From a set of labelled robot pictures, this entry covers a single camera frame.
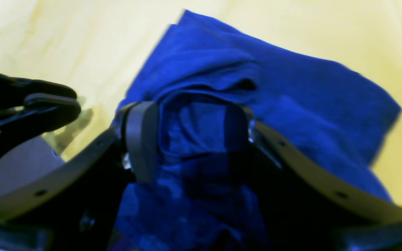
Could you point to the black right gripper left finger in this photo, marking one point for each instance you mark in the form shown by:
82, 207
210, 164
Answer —
47, 204

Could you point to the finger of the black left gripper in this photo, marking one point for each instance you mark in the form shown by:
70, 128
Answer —
41, 113
13, 90

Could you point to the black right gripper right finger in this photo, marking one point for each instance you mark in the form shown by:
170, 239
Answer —
304, 207

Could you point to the yellow table cloth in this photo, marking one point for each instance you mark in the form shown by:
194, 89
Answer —
98, 46

